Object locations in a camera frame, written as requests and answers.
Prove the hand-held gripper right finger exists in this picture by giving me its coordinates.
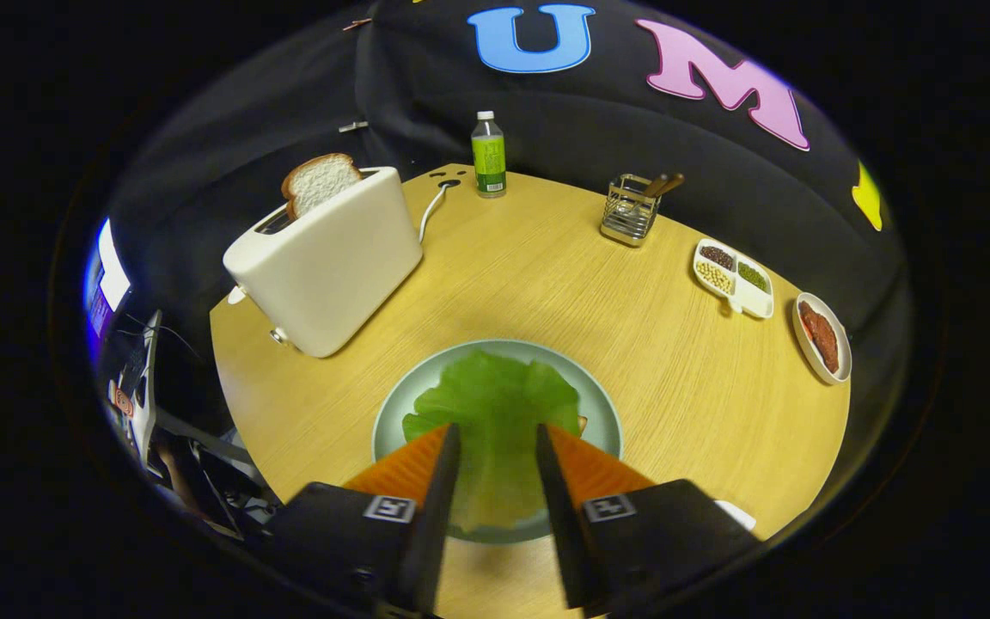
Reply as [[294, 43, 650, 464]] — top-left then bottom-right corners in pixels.
[[535, 422, 762, 616]]

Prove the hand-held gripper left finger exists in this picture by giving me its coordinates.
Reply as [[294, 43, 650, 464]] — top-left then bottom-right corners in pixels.
[[267, 421, 461, 616]]

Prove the green lettuce leaf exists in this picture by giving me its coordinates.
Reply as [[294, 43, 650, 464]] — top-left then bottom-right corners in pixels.
[[401, 350, 583, 532]]

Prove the white bread slice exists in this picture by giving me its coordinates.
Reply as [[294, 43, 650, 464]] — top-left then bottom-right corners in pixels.
[[281, 153, 364, 220]]

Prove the pale green round plate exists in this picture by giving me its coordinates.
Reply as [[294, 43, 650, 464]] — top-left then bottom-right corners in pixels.
[[372, 339, 624, 544]]

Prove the white square plate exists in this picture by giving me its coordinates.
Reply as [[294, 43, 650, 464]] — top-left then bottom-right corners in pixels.
[[714, 500, 757, 531]]

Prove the cream white toaster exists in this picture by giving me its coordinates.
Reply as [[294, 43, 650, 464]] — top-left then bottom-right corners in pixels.
[[223, 166, 424, 359]]

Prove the yellow soybeans pile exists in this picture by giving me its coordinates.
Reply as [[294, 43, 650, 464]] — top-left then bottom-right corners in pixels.
[[696, 260, 734, 295]]

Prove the white divided dish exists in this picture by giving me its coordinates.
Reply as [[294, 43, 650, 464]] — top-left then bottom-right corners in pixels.
[[693, 238, 775, 320]]

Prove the white metal stand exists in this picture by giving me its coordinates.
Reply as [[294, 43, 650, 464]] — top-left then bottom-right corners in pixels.
[[125, 309, 166, 469]]

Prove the red meat slice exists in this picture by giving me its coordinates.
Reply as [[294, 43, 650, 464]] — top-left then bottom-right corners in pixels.
[[799, 301, 841, 374]]

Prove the round white meat plate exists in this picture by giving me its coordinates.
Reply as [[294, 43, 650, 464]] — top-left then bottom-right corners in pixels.
[[792, 292, 853, 384]]

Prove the green label plastic bottle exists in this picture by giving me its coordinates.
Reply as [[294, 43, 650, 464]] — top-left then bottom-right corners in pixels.
[[471, 111, 508, 199]]

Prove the computer monitor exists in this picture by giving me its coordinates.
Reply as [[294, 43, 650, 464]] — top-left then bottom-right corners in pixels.
[[82, 217, 132, 345]]

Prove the metal wire utensil holder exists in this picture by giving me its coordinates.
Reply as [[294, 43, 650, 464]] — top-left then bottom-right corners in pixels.
[[600, 174, 663, 248]]

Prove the white toaster power cable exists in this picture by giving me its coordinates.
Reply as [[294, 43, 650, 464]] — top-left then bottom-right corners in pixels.
[[419, 179, 461, 244]]

